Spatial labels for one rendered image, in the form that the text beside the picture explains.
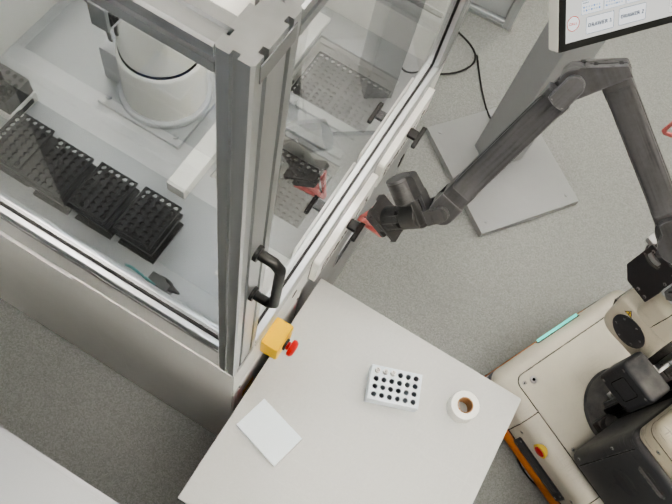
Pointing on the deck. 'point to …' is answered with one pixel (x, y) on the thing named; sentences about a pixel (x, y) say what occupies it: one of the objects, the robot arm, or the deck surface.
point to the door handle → (273, 279)
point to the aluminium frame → (230, 160)
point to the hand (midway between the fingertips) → (363, 220)
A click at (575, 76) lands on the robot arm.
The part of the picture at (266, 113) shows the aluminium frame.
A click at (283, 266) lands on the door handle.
